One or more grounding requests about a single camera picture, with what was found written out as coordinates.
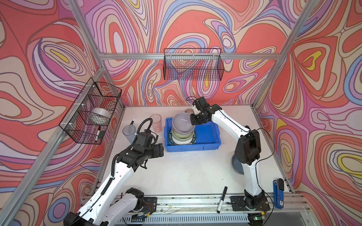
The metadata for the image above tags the white tape roll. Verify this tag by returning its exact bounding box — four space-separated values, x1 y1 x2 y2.
89 107 111 126

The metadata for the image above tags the black wire basket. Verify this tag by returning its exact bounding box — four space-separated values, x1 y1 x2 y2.
59 78 122 145
163 47 224 81

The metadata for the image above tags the black marker on rail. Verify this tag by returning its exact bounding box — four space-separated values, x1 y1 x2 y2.
216 186 228 214

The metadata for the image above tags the black wire basket back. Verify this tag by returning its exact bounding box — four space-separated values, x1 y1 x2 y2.
163 47 224 81

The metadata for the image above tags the white plate green lettered rim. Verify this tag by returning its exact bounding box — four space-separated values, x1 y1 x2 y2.
167 130 197 146

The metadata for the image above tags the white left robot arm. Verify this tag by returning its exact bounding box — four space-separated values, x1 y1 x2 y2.
63 130 164 226

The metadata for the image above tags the blue plastic bin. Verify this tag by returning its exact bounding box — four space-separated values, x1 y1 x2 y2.
164 118 221 153

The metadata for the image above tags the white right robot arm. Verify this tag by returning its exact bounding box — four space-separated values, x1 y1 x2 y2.
190 97 265 209

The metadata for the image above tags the clear grey plastic cup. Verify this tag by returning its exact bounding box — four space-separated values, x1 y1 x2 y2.
122 125 136 143

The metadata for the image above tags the green ceramic bowl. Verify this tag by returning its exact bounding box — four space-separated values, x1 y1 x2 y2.
172 130 196 141

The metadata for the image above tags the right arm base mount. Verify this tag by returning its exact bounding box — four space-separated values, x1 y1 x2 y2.
230 196 271 212

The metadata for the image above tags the black wire basket left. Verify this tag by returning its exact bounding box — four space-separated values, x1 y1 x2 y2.
59 78 122 145

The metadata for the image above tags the grey purple bowl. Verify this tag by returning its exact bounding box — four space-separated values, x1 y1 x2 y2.
172 112 195 135

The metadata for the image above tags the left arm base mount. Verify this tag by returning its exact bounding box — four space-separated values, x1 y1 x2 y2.
125 188 157 214

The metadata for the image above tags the marker in left basket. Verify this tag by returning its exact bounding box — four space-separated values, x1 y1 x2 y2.
95 126 101 142

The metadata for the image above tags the pink translucent cup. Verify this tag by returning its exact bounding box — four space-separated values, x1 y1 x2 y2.
150 114 162 133

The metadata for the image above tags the blue handheld device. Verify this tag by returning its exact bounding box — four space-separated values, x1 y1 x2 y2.
273 179 284 210

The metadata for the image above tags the dark blue ceramic bowl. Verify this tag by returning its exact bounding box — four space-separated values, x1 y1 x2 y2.
232 155 244 175

